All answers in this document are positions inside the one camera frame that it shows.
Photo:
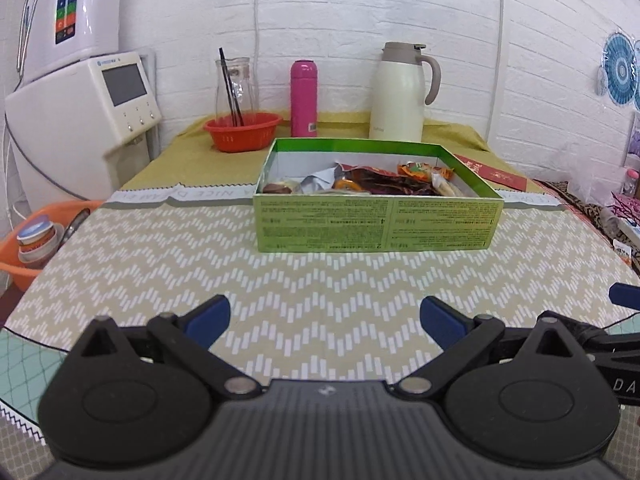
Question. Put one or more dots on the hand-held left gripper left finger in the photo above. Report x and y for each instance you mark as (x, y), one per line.
(207, 320)

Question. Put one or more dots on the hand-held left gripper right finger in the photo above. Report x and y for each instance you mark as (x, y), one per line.
(442, 320)

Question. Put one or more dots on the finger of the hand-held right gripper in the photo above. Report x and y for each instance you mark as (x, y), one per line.
(615, 332)
(625, 294)

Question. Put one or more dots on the green cardboard box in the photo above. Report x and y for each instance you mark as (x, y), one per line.
(350, 225)

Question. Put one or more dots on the red nut pouch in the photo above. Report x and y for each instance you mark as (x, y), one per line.
(385, 182)

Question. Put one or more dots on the bottle with pink cap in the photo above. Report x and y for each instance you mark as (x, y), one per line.
(632, 182)

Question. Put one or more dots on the clear plastic container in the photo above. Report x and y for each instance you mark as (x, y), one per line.
(597, 180)

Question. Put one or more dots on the beige chevron table mat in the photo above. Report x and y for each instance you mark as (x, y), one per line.
(320, 285)

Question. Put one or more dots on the white orange snack packet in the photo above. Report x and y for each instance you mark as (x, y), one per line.
(447, 185)

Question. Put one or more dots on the dark brown round snack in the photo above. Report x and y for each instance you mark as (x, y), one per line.
(277, 189)

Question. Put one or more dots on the yellow tablecloth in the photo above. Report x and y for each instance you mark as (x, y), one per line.
(200, 170)

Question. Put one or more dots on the red envelope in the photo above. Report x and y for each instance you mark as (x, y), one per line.
(495, 172)

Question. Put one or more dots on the metal utensil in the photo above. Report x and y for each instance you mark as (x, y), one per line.
(75, 227)

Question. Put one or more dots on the silver foil packet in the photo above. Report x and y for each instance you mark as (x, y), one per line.
(320, 180)

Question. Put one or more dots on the red plastic basket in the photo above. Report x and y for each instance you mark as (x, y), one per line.
(240, 137)

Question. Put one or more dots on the teal net-pattern cloth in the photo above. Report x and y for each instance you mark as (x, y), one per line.
(25, 370)

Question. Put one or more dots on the cup with blue lid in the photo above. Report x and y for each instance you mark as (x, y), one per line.
(35, 230)

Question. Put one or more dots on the orange plastic basin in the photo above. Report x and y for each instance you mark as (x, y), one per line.
(15, 270)

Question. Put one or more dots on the cream thermal jug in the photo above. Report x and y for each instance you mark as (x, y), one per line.
(395, 100)

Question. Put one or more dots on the glass carafe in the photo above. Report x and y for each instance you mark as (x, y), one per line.
(247, 90)

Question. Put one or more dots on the pink thermos bottle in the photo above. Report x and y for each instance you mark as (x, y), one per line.
(304, 100)

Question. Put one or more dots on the white appliance with screen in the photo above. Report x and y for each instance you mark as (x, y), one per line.
(55, 125)

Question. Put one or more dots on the white water purifier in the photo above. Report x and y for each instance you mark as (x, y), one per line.
(95, 10)

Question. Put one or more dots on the blue mandala wall decoration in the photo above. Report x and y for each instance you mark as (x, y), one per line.
(620, 70)

